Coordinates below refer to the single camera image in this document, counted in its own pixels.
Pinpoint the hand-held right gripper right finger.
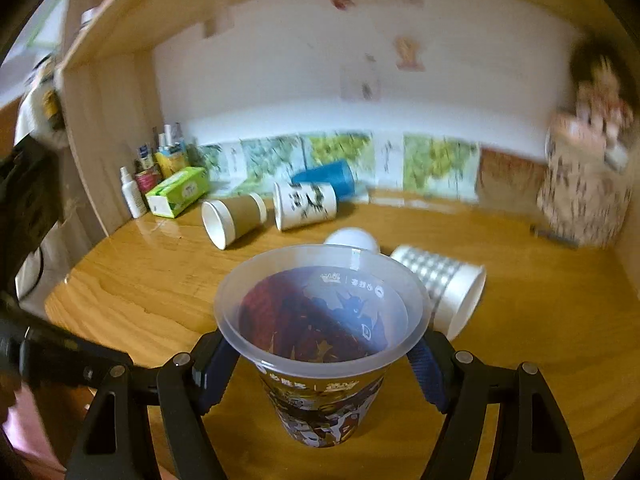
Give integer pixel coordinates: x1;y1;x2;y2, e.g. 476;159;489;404
406;331;586;480

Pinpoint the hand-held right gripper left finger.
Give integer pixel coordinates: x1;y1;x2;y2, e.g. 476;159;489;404
65;332;241;480

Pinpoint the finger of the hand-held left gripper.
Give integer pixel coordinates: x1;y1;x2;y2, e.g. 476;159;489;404
0;305;133;391

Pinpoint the printed clear plastic cup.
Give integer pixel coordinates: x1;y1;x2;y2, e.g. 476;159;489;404
213;244;432;447

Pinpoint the silver checkered paper cup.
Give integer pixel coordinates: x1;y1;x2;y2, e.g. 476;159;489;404
390;245;487;342

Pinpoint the plain white cup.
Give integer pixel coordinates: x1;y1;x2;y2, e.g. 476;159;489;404
323;227;381;256

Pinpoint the brown paper cup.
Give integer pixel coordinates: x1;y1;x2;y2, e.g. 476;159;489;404
201;192;268;251

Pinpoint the white cup with ink print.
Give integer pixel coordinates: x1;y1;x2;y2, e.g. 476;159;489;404
273;180;338;232

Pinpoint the blue cup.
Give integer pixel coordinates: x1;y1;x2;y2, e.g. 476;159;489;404
291;160;357;197

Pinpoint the white plastic bag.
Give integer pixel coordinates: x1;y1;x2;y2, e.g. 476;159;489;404
14;52;68;148

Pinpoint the white spray bottle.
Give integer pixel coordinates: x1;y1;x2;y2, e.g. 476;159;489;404
119;166;148;219

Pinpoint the wooden desk hutch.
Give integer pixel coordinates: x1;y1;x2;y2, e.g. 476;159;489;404
54;0;640;261

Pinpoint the pink jar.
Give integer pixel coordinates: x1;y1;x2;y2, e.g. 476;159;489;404
134;170;163;194

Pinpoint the yellow carton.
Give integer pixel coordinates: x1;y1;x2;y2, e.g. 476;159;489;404
156;147;190;179

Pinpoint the green tissue box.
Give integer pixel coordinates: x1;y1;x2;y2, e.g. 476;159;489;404
145;166;210;219

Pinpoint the cluster of toiletry bottles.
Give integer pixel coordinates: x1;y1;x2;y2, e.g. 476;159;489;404
134;122;193;173

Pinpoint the dark pen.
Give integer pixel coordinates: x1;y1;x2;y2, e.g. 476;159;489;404
530;225;581;249

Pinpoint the doll bouquet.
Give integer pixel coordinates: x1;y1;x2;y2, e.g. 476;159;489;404
570;35;637;171

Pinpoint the green map wall poster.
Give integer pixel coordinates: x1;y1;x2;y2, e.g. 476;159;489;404
240;135;307;196
199;142;242;196
304;131;376;186
402;132;482;202

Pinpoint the orange wall sticker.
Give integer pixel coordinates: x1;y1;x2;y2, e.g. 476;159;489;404
394;37;427;72

